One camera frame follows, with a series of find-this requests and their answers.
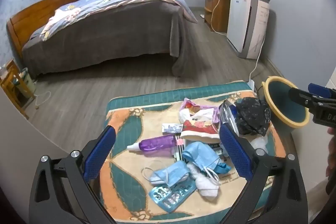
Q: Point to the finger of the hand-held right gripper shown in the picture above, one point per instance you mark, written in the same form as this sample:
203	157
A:
302	96
319	88

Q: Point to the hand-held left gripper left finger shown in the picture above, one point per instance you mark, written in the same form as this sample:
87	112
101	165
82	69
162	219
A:
99	153

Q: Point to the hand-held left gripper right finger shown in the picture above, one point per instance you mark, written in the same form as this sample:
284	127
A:
236	153

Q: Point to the teal bin with yellow rim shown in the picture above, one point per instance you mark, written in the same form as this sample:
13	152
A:
278	98

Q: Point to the clear plastic wrapper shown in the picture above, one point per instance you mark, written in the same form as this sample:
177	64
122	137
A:
227	112

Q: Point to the black plastic bag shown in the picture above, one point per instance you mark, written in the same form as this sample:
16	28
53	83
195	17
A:
252	113

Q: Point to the white tissue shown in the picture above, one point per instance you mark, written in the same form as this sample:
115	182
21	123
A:
206	184

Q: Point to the red white snack packet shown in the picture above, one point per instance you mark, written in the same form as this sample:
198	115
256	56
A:
199	129

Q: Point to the purple plastic bottle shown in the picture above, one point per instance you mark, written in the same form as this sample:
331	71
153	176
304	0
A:
157	145

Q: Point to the small blue white box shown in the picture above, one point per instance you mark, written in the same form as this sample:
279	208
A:
172	128

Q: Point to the blue blister pack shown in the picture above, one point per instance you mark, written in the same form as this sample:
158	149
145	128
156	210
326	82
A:
170	195

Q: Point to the person's right hand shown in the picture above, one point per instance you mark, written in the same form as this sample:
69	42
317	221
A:
332	150

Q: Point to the white crumpled plastic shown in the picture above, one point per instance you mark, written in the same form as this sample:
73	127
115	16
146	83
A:
259	144

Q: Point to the teal orange patterned mat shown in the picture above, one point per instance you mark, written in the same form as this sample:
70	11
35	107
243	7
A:
126	187

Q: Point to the white power strip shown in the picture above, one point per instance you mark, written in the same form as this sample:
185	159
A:
251	85

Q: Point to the striped flat packet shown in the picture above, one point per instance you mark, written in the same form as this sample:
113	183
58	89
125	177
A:
179	149

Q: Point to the white air purifier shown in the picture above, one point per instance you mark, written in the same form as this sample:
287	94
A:
241	22

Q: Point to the wooden bedside table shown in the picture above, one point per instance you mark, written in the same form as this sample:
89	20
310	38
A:
15	87

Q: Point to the bed with grey blanket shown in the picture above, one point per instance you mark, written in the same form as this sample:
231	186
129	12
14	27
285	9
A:
118	37

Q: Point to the wooden cabinet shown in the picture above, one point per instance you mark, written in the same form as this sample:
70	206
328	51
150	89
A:
219	11

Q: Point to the wooden bed headboard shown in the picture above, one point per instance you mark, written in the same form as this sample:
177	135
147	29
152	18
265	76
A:
39	8

